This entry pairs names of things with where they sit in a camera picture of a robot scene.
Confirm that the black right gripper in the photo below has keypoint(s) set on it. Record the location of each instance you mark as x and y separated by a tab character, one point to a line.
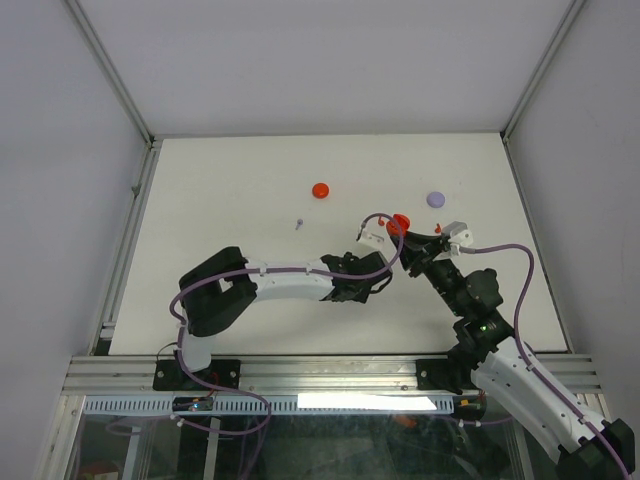
432	248

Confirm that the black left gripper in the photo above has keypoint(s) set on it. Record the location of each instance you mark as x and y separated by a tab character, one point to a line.
362	296

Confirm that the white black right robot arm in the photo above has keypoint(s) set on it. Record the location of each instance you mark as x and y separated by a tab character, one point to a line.
491	355

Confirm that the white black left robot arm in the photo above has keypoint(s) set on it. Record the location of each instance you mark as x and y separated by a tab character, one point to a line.
213	295

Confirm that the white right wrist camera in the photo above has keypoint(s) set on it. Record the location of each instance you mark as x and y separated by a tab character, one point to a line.
457	236

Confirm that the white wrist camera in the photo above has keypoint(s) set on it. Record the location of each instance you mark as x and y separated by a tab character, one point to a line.
369	239
457	236

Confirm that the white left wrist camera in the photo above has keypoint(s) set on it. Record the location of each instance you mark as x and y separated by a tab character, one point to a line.
369	239

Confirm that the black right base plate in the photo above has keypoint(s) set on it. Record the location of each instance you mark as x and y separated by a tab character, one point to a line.
435	375

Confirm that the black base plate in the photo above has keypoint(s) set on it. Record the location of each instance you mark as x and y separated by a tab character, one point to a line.
435	375
169	376

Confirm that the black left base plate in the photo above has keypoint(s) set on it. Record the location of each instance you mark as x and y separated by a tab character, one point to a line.
169	376

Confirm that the aluminium frame post right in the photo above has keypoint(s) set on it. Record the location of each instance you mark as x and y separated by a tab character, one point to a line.
552	48

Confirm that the aluminium frame post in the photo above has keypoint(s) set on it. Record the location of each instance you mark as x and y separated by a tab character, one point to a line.
90	36
552	48

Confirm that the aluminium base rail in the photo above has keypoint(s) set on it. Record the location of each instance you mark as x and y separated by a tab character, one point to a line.
289	375

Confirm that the grey slotted cable tray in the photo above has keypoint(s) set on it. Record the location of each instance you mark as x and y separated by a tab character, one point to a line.
303	404

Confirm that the aluminium frame post left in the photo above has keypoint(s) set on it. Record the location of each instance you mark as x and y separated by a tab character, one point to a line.
90	36

